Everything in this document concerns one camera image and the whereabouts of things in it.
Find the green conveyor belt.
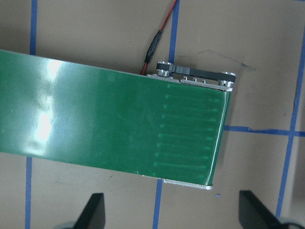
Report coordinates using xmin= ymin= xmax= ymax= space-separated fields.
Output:
xmin=0 ymin=51 xmax=231 ymax=190

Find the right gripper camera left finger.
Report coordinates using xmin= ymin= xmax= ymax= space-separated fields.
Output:
xmin=74 ymin=193 xmax=106 ymax=229

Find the red black conveyor cable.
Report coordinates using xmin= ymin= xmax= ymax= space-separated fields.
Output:
xmin=140 ymin=0 xmax=178 ymax=75

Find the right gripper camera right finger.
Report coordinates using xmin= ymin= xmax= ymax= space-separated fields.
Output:
xmin=238 ymin=190 xmax=285 ymax=229

